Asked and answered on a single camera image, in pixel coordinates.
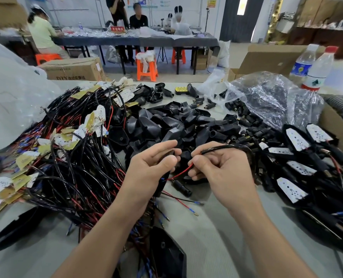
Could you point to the person's left hand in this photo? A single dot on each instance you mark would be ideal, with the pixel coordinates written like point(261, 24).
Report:
point(144, 176)

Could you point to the person's right hand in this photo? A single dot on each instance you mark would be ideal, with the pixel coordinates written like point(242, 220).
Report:
point(235, 176)

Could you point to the person's right middle finger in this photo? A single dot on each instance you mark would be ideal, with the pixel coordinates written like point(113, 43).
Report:
point(207, 147)

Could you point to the person's right thumb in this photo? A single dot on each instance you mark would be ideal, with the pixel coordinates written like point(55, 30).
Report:
point(197, 174)

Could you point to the person's left thumb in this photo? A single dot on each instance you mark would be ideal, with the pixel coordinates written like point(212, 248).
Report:
point(168, 164)

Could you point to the person's right forearm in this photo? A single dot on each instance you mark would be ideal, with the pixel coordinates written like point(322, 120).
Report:
point(267, 243)

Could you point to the person's left forearm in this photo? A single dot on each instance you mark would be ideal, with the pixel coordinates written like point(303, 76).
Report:
point(107, 237)

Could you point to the single black connector stem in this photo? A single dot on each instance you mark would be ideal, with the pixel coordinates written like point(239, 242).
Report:
point(182, 188)

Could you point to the pile of black plastic shells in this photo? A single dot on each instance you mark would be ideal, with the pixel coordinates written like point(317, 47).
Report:
point(165, 121)

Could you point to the pile of black connector stems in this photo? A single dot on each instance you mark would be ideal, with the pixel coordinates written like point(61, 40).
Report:
point(246, 124)

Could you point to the yellow dotted lamp board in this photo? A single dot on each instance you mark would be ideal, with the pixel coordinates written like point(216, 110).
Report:
point(181, 90)

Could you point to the small clear plastic bag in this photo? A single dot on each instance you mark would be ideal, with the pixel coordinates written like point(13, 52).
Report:
point(212, 82)

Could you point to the black flat lamp cover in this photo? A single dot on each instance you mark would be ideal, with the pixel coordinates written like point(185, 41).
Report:
point(167, 254)

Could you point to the small cardboard box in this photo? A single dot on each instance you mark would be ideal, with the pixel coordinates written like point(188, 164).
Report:
point(202, 60)

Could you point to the white sack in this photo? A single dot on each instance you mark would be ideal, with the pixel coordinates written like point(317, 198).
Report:
point(224, 54)

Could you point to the orange plastic stool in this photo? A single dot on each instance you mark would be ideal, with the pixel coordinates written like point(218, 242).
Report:
point(147, 72)
point(178, 56)
point(47, 57)

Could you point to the black tripod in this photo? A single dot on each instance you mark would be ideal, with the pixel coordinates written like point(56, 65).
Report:
point(162, 54)

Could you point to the white cloth bundle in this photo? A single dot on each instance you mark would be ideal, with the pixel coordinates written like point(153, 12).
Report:
point(145, 57)

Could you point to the open large cardboard box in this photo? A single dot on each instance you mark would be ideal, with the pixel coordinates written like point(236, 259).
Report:
point(272, 59)

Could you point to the pile of assembled black lamps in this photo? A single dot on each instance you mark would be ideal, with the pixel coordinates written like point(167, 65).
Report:
point(313, 176)

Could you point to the blue label water bottle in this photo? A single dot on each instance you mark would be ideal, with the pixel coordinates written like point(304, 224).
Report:
point(302, 65)

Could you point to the long table with dark cloth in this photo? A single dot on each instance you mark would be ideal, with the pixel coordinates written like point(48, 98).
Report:
point(136, 41)

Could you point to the dark door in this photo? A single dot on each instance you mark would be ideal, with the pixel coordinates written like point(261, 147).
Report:
point(232, 20)

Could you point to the red cap water bottle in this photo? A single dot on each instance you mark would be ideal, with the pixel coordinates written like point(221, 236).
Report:
point(317, 72)

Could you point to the printed cardboard box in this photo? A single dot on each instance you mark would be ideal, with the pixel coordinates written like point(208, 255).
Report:
point(73, 69)

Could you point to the red table sign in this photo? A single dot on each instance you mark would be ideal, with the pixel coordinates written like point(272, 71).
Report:
point(118, 29)

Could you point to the brown shelf unit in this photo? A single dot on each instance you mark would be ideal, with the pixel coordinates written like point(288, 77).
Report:
point(322, 39)

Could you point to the large white plastic bag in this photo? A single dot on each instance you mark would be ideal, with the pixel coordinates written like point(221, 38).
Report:
point(12, 98)

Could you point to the long black plastic shell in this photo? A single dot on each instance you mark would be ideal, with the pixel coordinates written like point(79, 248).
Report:
point(12, 231)

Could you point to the stacked cardboard boxes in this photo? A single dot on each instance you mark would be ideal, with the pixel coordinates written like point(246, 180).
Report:
point(322, 10)

